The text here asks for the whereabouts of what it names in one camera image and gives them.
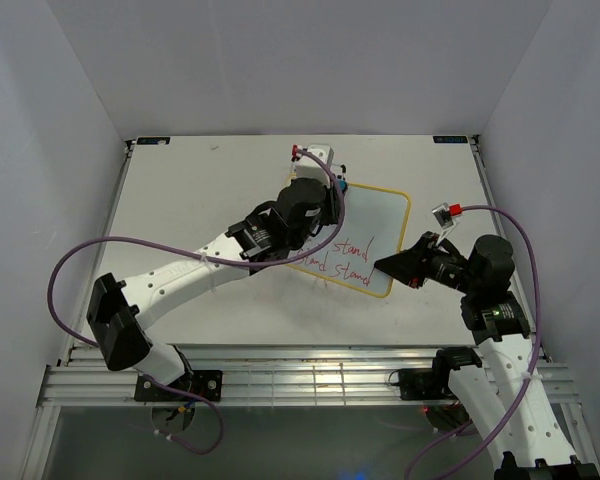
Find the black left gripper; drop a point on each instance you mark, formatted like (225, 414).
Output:
(332, 217)

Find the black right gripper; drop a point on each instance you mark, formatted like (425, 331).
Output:
(408, 265)

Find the yellow framed whiteboard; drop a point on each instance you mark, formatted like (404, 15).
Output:
(374, 227)

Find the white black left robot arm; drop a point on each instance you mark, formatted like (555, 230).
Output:
(120, 313)

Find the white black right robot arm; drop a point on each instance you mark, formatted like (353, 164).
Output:
(496, 380)

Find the blue right table label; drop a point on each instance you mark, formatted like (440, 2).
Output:
(450, 139)

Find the blue table label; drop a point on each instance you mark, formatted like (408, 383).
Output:
(153, 141)
(450, 139)

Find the blue left table label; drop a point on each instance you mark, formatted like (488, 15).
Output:
(153, 141)

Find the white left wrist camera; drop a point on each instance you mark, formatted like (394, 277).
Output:
(312, 162)

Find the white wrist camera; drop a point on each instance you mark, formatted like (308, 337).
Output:
(446, 215)
(312, 162)

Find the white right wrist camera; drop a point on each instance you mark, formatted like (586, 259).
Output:
(446, 215)

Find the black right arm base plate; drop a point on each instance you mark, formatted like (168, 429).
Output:
(420, 384)

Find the aluminium frame rail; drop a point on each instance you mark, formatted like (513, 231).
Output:
(253, 376)

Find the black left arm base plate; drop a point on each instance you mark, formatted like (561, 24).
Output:
(204, 383)

